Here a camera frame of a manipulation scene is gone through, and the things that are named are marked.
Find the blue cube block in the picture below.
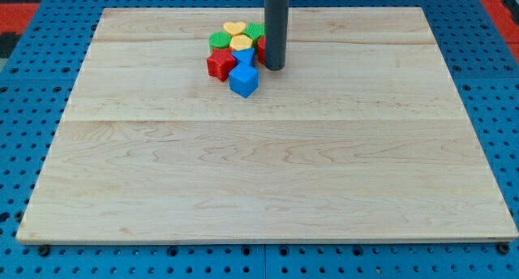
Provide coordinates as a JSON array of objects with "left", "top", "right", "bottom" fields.
[{"left": 229, "top": 63, "right": 259, "bottom": 98}]

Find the yellow hexagon block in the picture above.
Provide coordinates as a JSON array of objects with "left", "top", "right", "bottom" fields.
[{"left": 229, "top": 35, "right": 253, "bottom": 51}]

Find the red star block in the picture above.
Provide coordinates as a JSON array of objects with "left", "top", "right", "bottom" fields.
[{"left": 206, "top": 48, "right": 237, "bottom": 82}]

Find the green ridged block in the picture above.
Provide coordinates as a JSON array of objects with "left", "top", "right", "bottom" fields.
[{"left": 243, "top": 22, "right": 265, "bottom": 42}]

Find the green round block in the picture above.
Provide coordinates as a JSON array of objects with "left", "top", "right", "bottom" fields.
[{"left": 208, "top": 32, "right": 232, "bottom": 52}]

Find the yellow heart block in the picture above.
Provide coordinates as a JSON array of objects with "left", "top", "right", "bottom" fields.
[{"left": 222, "top": 21, "right": 247, "bottom": 37}]

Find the red block behind rod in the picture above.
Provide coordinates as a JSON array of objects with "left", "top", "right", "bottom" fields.
[{"left": 256, "top": 36, "right": 266, "bottom": 64}]

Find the blue triangle block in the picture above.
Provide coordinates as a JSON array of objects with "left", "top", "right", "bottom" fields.
[{"left": 231, "top": 48, "right": 255, "bottom": 67}]

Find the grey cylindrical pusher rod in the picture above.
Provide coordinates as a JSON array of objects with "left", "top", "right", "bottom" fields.
[{"left": 264, "top": 0, "right": 290, "bottom": 71}]

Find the light wooden board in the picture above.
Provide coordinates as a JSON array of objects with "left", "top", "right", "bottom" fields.
[{"left": 16, "top": 7, "right": 518, "bottom": 245}]

